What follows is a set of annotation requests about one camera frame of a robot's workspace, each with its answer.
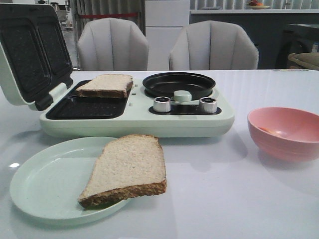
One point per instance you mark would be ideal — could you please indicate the bread slice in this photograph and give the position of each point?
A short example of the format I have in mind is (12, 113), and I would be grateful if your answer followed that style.
(128, 167)
(107, 86)

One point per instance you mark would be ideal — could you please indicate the left silver control knob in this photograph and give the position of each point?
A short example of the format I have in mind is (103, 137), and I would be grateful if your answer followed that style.
(162, 104)

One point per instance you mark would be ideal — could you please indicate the mint green breakfast maker base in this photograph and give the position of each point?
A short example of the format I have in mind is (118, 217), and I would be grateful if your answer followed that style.
(75, 116)

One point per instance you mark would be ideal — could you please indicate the beige upholstered chair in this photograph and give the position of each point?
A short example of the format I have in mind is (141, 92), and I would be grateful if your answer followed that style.
(112, 44)
(213, 45)

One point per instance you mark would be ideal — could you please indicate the right beige upholstered chair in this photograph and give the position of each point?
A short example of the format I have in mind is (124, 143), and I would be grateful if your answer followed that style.
(213, 45)

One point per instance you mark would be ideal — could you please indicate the black round frying pan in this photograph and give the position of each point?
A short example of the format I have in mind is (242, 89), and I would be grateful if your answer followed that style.
(165, 84)

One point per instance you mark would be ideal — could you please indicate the dark grey counter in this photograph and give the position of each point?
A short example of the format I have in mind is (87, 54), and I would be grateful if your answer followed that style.
(265, 27)

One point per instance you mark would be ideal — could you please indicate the mint green round plate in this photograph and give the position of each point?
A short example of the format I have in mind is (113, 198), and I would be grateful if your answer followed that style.
(46, 187)

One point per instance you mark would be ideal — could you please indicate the mint green breakfast maker lid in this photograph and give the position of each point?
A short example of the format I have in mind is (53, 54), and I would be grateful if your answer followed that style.
(35, 66)

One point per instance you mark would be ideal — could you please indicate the fruit plate on counter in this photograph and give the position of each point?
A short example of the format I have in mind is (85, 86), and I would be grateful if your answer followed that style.
(254, 4)

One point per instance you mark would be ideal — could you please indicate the orange shrimp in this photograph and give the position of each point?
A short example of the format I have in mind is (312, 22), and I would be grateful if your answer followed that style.
(277, 133)

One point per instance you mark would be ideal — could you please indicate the right silver control knob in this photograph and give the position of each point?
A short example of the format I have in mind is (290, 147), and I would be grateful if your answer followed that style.
(208, 105)

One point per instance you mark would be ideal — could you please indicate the white cabinet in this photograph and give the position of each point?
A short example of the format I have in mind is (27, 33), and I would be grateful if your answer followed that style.
(164, 19)

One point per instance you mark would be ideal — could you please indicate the silver control knob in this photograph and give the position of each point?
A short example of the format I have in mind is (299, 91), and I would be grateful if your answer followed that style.
(162, 104)
(208, 105)

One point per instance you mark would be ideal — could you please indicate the pink plastic bowl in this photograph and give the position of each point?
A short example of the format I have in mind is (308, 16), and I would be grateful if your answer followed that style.
(301, 142)

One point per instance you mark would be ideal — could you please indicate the left beige upholstered chair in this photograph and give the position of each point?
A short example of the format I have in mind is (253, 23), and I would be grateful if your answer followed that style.
(112, 44)

